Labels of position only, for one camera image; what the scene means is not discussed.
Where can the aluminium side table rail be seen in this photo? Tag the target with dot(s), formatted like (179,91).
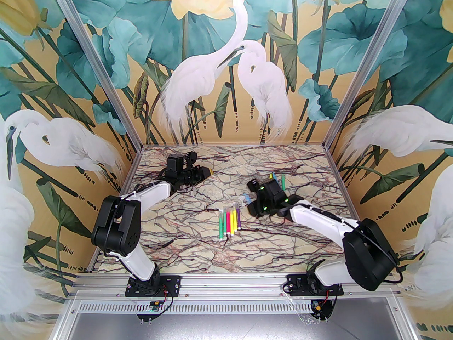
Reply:
(340,175)
(128,175)

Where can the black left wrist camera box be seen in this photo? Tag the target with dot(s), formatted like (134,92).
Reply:
(192,158)

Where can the grey metal sheet panel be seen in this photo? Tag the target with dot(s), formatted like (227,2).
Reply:
(230,328)

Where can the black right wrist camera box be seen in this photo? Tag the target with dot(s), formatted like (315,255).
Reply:
(253,185)

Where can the small green circuit board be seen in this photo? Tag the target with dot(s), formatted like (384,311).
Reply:
(154,307)

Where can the clear plastic wrapper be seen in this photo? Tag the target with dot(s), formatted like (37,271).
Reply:
(240,202)

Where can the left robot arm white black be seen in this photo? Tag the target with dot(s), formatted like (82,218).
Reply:
(116,225)

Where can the thin green marker pen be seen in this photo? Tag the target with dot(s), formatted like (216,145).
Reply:
(225,223)

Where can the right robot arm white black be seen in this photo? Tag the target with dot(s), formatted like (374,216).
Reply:
(368,253)

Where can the teal green marker pen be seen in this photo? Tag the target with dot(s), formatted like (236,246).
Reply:
(283,182)

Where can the pink marker pen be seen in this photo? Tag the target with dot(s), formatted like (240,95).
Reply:
(228,223)

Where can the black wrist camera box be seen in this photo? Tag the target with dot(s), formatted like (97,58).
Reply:
(192,158)
(253,185)

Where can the wide aluminium base rail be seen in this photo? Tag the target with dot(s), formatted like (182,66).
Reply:
(230,285)

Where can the small board yellow connector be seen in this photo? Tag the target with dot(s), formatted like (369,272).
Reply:
(318,307)

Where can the clear acrylic board bracket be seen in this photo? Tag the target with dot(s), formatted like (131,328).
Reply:
(143,315)
(327,313)

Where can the aluminium back table rail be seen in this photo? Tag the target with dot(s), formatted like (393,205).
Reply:
(233,144)

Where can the perforated metal strip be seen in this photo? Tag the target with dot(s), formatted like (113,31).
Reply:
(230,307)

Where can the thick green marker pen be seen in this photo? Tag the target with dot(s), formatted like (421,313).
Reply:
(221,227)

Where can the aluminium frame post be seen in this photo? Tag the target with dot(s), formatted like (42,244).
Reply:
(96,62)
(370,62)

